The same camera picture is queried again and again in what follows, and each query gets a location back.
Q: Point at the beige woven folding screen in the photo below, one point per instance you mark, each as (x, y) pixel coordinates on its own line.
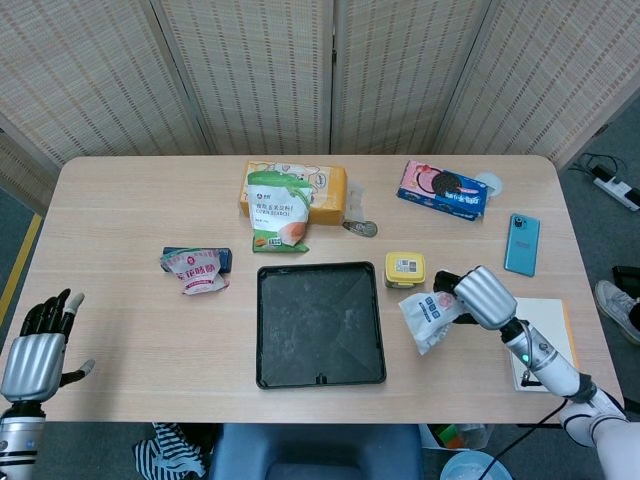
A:
(250, 75)

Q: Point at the correction tape dispenser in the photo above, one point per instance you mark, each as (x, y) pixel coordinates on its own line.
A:
(361, 228)

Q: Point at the green white corn starch bag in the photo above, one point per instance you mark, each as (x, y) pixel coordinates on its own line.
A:
(275, 210)

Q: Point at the blue chair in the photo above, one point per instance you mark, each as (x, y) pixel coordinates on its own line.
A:
(315, 450)

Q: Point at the white round lid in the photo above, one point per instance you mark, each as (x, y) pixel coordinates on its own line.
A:
(492, 182)

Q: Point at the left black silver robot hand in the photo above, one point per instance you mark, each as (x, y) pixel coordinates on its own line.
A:
(32, 367)

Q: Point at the pink blue cookie box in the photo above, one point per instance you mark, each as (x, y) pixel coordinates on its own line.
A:
(440, 190)

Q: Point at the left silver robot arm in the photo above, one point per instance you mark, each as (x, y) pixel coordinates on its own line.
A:
(20, 440)

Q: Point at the teal smartphone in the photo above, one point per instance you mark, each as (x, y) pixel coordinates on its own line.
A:
(522, 245)

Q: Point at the white sneaker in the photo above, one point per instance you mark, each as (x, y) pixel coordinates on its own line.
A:
(617, 305)

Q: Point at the clear plastic wrapper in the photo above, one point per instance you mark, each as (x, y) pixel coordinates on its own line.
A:
(356, 200)

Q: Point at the white notebook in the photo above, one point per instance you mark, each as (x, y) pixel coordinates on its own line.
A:
(545, 320)

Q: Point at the yellow tissue pack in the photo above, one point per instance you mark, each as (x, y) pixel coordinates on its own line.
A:
(327, 195)

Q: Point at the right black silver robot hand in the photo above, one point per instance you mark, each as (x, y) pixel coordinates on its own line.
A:
(487, 297)

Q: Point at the clear bag with colourful cube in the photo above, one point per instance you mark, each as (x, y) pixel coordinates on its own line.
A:
(450, 436)

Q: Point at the white power strip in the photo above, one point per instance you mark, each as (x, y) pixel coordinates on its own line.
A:
(620, 190)

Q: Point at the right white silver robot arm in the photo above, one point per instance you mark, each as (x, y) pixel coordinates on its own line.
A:
(555, 370)

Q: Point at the black square plastic tray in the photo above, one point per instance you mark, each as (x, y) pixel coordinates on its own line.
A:
(320, 325)

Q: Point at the black white striped cloth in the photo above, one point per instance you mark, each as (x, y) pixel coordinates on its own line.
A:
(160, 452)

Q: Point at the black object on floor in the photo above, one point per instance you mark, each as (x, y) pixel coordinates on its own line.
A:
(625, 275)

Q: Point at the light blue basin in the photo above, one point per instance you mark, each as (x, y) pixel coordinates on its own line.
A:
(467, 467)

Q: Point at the yellow lidded container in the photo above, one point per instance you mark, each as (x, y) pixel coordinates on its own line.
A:
(405, 267)

